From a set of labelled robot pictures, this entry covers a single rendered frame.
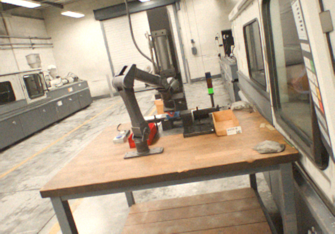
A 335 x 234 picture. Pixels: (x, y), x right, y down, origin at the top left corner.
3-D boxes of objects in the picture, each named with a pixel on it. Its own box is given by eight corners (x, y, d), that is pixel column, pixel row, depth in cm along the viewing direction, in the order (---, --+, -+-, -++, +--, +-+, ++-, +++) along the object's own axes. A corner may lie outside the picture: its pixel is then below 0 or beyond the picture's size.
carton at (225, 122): (217, 138, 135) (215, 124, 134) (213, 124, 160) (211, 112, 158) (242, 134, 134) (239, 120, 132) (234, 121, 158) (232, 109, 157)
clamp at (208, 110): (194, 122, 169) (191, 108, 167) (194, 121, 173) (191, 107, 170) (216, 119, 168) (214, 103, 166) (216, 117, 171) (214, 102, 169)
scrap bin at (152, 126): (130, 148, 144) (127, 138, 142) (138, 134, 168) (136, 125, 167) (151, 145, 142) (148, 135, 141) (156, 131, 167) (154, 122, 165)
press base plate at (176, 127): (129, 146, 156) (128, 142, 156) (144, 123, 205) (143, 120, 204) (236, 129, 150) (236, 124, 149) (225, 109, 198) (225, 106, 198)
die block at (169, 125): (162, 130, 165) (160, 119, 164) (164, 126, 175) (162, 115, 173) (193, 125, 163) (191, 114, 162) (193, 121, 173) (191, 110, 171)
